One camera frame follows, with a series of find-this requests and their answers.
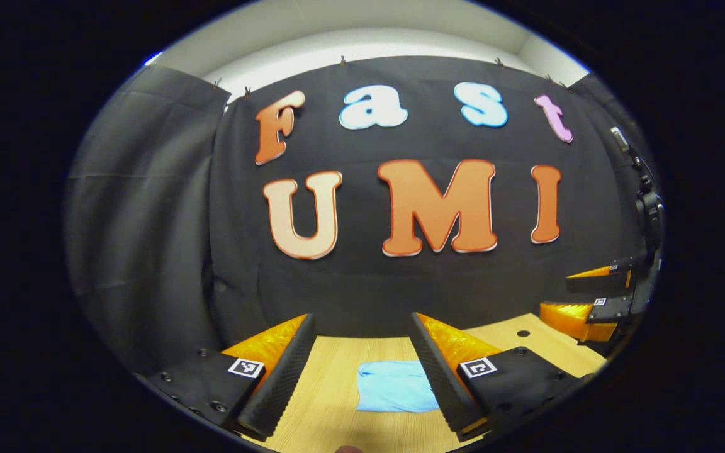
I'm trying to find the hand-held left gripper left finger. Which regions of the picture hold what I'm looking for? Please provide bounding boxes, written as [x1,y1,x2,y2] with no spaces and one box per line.
[133,313,317,441]

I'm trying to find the light blue T-shirt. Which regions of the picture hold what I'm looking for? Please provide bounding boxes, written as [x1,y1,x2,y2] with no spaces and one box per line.
[356,360,442,413]

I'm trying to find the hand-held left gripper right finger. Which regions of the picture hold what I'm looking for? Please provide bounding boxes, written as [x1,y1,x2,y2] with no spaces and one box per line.
[409,311,596,442]

